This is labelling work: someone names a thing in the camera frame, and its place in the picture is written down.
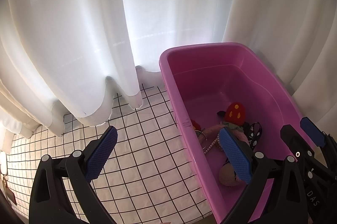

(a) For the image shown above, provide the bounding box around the black patterned strap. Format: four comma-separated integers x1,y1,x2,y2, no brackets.
242,121,263,148

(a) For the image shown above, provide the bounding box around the beige plush face pouch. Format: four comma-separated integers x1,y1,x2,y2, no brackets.
218,162,245,187

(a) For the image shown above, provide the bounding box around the pink fuzzy strawberry headband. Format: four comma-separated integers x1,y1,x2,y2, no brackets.
191,102,250,154

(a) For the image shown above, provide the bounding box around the white device at edge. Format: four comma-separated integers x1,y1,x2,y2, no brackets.
0,151,8,175

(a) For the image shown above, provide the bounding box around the white grid bedsheet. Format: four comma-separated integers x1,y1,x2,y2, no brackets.
6,86,215,223

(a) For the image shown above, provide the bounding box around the pink plastic bin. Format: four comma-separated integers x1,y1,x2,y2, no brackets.
159,43,302,222

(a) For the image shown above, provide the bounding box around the white curtain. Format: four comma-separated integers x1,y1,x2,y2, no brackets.
1,0,336,137

